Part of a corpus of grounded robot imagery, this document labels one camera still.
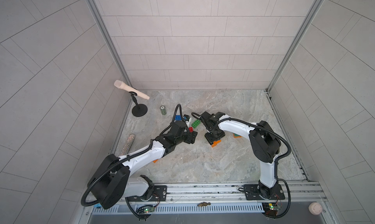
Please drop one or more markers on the pink round knob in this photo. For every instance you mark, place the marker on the pink round knob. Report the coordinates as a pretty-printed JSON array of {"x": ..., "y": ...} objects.
[{"x": 315, "y": 208}]

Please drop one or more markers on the metal corner profile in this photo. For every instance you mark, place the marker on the metal corner profile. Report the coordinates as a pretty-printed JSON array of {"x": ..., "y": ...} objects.
[
  {"x": 296, "y": 41},
  {"x": 107, "y": 38}
]

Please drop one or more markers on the metal corner profile left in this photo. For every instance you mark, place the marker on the metal corner profile left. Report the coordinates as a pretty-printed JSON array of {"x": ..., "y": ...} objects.
[{"x": 107, "y": 38}]

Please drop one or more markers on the metal corner profile right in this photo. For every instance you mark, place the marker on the metal corner profile right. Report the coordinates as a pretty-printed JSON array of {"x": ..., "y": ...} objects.
[{"x": 296, "y": 41}]

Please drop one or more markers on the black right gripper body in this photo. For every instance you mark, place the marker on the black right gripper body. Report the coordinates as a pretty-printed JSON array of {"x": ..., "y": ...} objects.
[{"x": 212, "y": 136}]

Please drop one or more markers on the brass fitting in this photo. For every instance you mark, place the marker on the brass fitting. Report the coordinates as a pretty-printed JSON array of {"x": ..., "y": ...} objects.
[{"x": 202, "y": 204}]

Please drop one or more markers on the left circuit board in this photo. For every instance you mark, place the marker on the left circuit board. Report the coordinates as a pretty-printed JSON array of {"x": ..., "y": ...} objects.
[{"x": 145, "y": 210}]

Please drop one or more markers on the red lego brick left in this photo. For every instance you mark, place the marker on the red lego brick left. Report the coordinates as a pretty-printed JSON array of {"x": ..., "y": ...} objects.
[{"x": 190, "y": 129}]

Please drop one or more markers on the black microphone stand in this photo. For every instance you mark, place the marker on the black microphone stand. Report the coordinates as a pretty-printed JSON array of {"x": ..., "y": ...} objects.
[{"x": 138, "y": 110}]

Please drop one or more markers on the glittery silver stick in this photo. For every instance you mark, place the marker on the glittery silver stick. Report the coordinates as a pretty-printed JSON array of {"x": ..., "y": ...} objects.
[{"x": 126, "y": 145}]

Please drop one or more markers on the green battery cell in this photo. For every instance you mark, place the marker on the green battery cell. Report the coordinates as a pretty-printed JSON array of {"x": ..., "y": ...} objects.
[{"x": 163, "y": 110}]

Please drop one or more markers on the right circuit board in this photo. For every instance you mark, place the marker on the right circuit board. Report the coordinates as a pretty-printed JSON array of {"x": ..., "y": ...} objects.
[{"x": 271, "y": 209}]

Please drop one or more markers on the circuit board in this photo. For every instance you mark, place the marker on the circuit board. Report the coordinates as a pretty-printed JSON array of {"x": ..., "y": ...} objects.
[
  {"x": 145, "y": 210},
  {"x": 271, "y": 209}
]

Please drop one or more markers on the bright green lego brick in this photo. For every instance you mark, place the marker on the bright green lego brick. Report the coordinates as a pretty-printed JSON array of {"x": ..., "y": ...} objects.
[{"x": 196, "y": 123}]

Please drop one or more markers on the dark blue lego brick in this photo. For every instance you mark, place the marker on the dark blue lego brick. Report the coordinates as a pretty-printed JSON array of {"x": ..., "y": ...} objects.
[{"x": 177, "y": 117}]

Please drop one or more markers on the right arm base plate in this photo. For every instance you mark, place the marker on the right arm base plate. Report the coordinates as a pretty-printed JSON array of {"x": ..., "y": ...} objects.
[{"x": 258, "y": 192}]

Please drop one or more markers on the beige microphone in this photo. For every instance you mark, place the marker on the beige microphone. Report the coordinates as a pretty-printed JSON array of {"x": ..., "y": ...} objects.
[{"x": 121, "y": 85}]

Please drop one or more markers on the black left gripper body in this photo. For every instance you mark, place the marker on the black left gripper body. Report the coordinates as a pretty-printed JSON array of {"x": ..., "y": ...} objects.
[{"x": 187, "y": 138}]

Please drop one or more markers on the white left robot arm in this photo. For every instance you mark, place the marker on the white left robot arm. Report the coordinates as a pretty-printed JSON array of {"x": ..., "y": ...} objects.
[{"x": 111, "y": 179}]

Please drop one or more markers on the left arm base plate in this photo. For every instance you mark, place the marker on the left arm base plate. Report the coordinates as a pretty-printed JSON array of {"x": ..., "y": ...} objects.
[{"x": 154, "y": 194}]

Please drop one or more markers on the aluminium rail frame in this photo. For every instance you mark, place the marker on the aluminium rail frame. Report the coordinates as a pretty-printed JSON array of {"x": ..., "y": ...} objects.
[{"x": 225, "y": 198}]

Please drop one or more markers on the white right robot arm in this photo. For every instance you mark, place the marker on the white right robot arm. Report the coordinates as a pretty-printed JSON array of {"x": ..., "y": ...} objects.
[{"x": 264, "y": 142}]

